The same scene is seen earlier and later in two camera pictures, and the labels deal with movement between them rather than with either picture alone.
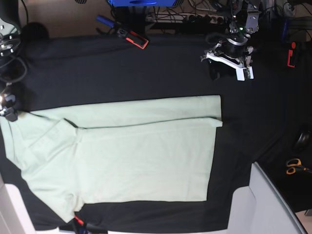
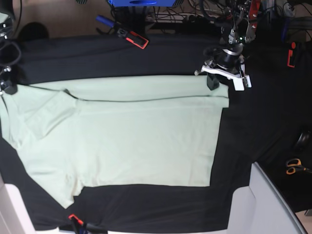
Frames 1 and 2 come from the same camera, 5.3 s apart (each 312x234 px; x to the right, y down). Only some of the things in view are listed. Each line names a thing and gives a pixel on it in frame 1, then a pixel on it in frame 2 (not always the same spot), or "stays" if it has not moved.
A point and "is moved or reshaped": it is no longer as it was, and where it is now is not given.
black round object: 302,141 stays
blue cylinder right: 284,30 stays
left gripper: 12,99 → 11,76
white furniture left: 14,217 stays
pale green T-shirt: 159,150 is moved or reshaped
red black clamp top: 133,37 stays
